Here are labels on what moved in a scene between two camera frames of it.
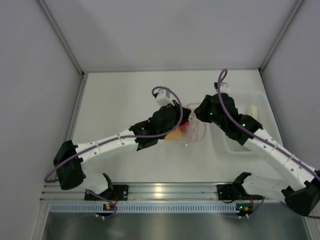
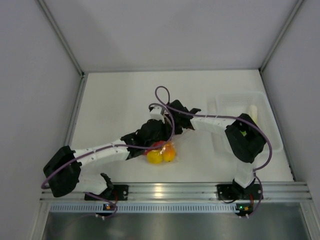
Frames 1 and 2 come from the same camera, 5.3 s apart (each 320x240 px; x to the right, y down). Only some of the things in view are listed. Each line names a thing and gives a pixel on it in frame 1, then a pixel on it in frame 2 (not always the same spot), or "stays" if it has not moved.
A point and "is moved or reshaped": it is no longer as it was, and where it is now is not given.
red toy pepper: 182,127 is moved or reshaped
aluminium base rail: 151,192 stays
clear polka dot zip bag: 196,131 → 166,154
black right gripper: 201,111 → 178,131
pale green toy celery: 253,111 stays
